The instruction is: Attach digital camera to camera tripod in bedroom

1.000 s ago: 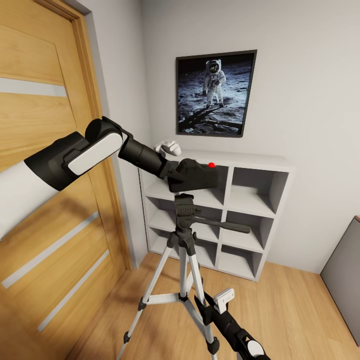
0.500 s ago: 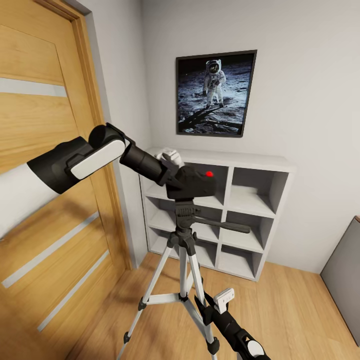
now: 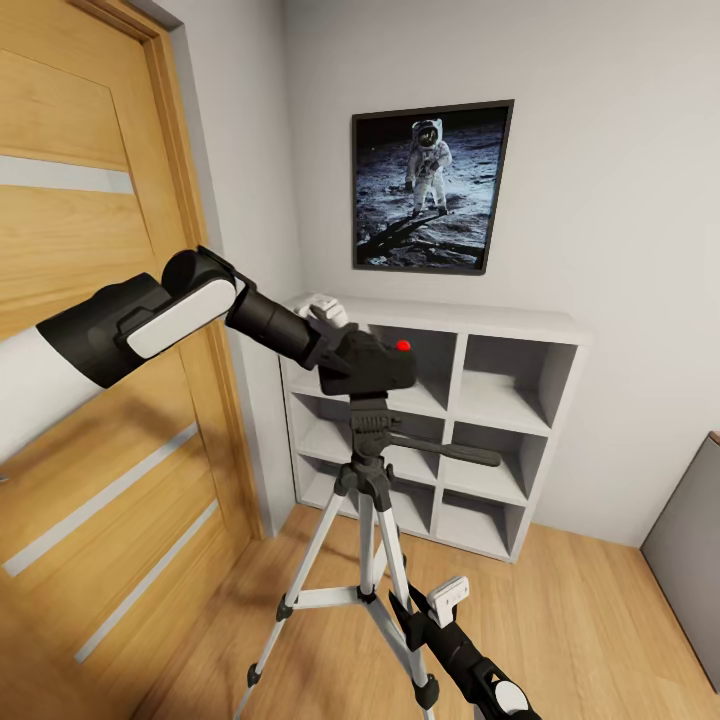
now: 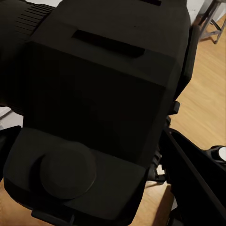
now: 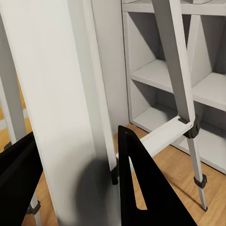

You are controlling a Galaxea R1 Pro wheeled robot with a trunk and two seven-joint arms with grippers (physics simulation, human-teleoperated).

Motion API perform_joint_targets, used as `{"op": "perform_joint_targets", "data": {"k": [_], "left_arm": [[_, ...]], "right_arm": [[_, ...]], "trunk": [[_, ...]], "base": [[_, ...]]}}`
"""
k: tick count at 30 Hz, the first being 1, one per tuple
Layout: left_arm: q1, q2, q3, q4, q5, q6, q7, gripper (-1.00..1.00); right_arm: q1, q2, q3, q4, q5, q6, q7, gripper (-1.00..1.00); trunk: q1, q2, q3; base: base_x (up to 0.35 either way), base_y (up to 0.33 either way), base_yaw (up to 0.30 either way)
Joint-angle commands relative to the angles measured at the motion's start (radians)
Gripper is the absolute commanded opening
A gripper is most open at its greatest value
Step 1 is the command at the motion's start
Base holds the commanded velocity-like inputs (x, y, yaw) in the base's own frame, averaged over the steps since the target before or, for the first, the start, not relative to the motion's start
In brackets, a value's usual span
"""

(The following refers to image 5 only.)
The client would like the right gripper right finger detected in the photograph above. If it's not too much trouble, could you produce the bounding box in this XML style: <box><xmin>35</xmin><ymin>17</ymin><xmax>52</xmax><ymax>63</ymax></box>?
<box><xmin>118</xmin><ymin>125</ymin><xmax>197</xmax><ymax>226</ymax></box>

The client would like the camera tripod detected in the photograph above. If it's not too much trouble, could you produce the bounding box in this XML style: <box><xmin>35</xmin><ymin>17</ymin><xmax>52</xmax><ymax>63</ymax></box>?
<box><xmin>0</xmin><ymin>0</ymin><xmax>208</xmax><ymax>226</ymax></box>

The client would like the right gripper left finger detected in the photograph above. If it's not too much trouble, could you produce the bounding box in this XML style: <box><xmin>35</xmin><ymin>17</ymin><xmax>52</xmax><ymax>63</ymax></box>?
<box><xmin>0</xmin><ymin>131</ymin><xmax>43</xmax><ymax>226</ymax></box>

